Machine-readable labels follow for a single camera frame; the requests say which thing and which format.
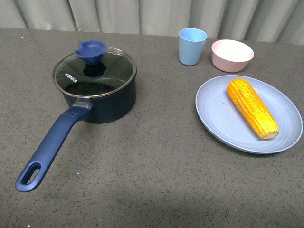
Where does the glass lid blue knob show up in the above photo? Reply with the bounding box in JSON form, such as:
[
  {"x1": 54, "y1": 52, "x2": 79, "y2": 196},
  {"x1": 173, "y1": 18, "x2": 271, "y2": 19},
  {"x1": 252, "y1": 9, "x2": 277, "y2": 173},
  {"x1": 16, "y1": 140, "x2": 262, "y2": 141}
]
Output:
[{"x1": 53, "y1": 40, "x2": 137, "y2": 99}]

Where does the white curtain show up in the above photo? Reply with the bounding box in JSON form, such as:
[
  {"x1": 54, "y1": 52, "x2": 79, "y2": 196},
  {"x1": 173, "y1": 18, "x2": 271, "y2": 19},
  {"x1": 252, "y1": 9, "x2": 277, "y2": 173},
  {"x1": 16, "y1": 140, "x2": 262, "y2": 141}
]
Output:
[{"x1": 0, "y1": 0, "x2": 304, "y2": 45}]

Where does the dark blue saucepan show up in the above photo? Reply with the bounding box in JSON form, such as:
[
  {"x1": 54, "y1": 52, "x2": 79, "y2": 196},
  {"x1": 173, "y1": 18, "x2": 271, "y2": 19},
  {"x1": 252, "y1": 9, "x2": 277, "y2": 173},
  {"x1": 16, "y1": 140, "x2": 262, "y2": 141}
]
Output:
[{"x1": 15, "y1": 48, "x2": 138, "y2": 192}]

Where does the pink bowl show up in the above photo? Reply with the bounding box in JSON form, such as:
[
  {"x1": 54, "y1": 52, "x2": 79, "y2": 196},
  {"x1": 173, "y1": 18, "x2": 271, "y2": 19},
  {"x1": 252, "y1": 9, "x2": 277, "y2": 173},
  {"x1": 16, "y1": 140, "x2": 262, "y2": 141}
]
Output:
[{"x1": 211, "y1": 39, "x2": 254, "y2": 73}]

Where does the light blue plate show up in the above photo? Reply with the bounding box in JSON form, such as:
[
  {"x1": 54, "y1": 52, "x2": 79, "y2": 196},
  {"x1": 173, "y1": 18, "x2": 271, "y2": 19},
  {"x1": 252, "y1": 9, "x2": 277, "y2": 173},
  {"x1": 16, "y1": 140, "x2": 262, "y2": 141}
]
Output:
[{"x1": 195, "y1": 75, "x2": 304, "y2": 154}]

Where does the light blue cup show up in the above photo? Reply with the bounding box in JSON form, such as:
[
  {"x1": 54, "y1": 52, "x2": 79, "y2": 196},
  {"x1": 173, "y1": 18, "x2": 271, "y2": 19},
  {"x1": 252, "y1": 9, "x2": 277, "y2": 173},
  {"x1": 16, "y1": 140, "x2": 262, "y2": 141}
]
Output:
[{"x1": 179, "y1": 28, "x2": 208, "y2": 66}]

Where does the yellow corn cob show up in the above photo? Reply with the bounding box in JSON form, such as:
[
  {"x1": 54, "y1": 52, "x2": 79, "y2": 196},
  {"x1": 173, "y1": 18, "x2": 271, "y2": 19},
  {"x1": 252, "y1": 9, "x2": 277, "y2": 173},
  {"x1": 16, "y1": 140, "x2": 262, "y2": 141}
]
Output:
[{"x1": 227, "y1": 78, "x2": 279, "y2": 140}]

